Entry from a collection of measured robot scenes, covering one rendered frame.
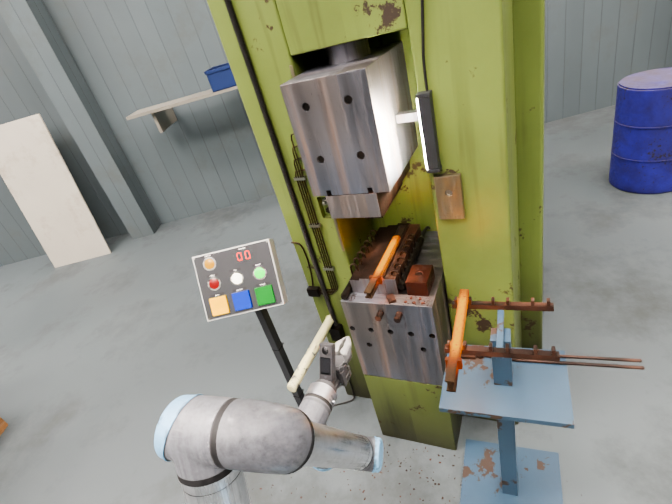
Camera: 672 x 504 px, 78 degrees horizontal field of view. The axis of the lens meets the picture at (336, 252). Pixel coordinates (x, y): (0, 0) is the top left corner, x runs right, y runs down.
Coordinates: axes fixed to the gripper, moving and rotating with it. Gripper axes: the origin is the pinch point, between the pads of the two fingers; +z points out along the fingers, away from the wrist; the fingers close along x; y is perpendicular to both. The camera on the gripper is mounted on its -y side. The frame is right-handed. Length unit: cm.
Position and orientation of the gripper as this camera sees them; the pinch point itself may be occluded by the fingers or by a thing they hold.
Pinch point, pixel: (346, 337)
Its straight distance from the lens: 142.0
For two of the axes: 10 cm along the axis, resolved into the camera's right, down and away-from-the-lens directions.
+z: 3.7, -5.6, 7.4
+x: 8.9, 0.1, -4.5
